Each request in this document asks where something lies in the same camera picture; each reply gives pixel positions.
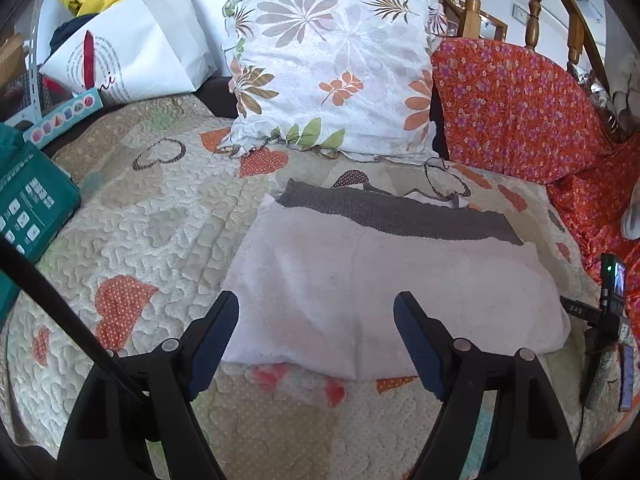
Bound quilted heart-pattern bedspread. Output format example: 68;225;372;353
0;91;626;480

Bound white garment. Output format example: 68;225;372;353
220;193;572;381

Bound long colourful shapes box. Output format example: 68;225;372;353
22;87;104;145

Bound white perforated shelf rail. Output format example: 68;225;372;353
25;0;52;128

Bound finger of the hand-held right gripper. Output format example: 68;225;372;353
579;331;610;407
617;342;637;412

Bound dark navy cloth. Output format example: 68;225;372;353
49;15;101;56

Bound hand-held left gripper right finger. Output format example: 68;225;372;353
393;290;582;480

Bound white floral pillow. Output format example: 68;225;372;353
214;0;448;165

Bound orange floral blanket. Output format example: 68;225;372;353
430;36;640;346

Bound teal cardboard box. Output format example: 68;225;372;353
0;124;82;326

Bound black pole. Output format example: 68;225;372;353
0;236;147;402

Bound white cloth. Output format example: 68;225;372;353
620;199;640;240

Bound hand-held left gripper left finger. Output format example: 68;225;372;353
57;290;240;480

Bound grey knit garment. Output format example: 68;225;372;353
276;179;524;247

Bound wooden headboard rail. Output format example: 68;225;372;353
370;0;640;146

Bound white paper bag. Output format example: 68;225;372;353
39;0;218;107

